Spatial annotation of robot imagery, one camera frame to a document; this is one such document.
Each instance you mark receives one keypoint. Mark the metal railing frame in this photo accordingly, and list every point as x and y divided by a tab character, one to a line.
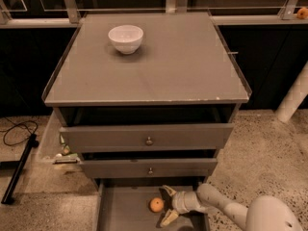
68	13

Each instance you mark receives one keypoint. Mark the grey drawer cabinet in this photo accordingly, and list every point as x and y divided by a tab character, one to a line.
181	74

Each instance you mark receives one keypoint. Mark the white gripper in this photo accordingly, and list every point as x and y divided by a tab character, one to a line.
180	201

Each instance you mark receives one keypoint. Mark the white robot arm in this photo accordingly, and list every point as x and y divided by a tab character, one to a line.
265	213

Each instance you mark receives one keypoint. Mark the white post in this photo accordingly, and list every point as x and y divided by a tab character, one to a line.
294	97

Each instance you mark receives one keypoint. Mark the grey middle drawer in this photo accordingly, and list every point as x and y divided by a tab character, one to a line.
144	168

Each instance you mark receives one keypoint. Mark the grey drawer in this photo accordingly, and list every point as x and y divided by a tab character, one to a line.
84	139
144	168
125	207

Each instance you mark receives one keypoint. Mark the orange fruit on ledge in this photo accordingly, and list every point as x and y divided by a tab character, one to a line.
302	13

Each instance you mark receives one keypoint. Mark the orange round fruit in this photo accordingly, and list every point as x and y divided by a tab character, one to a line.
156	205

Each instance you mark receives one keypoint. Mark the white ceramic bowl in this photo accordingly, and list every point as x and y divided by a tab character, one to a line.
126	38

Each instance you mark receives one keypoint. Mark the black stand leg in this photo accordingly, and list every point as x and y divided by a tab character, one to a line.
8	195

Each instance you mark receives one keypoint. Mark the grey top drawer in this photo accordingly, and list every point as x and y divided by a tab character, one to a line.
84	139

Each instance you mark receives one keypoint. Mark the clear plastic bin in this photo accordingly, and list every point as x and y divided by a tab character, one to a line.
52	148

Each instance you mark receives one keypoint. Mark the grey bottom drawer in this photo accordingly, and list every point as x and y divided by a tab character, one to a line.
125	207

